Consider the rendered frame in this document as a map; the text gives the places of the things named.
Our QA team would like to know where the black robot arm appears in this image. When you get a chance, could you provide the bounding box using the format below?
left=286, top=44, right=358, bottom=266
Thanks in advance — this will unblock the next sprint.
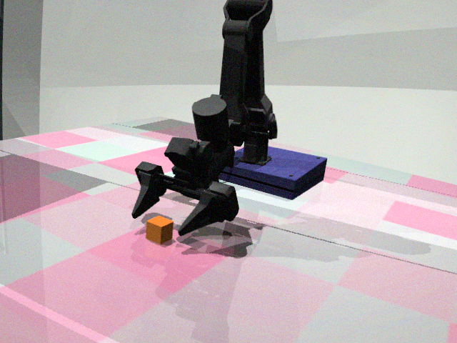
left=164, top=0, right=278, bottom=179

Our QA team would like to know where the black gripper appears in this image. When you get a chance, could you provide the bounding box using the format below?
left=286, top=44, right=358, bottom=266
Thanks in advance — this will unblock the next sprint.
left=131, top=155, right=239, bottom=236

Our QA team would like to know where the orange block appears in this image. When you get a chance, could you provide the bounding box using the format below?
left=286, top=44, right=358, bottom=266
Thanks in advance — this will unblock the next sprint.
left=146, top=216, right=174, bottom=244

